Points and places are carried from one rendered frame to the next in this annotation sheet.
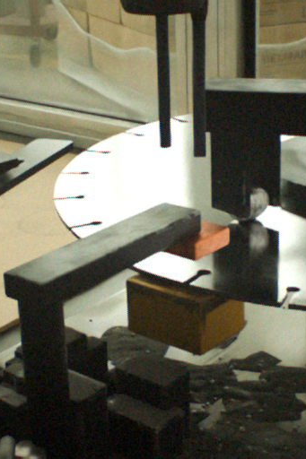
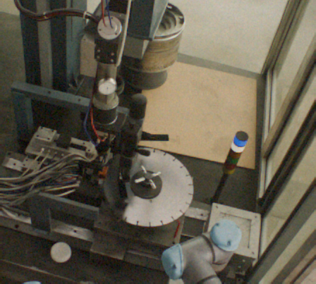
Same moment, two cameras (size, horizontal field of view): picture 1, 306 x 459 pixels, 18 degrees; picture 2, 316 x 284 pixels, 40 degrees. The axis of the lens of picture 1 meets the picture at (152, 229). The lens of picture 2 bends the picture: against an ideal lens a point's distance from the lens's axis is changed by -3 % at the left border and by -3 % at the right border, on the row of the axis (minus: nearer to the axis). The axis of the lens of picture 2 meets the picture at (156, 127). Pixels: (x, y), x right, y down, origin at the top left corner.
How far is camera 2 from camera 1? 140 cm
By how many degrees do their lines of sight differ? 50
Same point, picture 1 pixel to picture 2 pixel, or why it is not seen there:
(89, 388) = (88, 173)
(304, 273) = (106, 184)
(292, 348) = not seen: hidden behind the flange
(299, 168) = (137, 175)
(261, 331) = not seen: hidden behind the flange
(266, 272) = (106, 180)
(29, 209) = (216, 130)
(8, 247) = (195, 136)
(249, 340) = not seen: hidden behind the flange
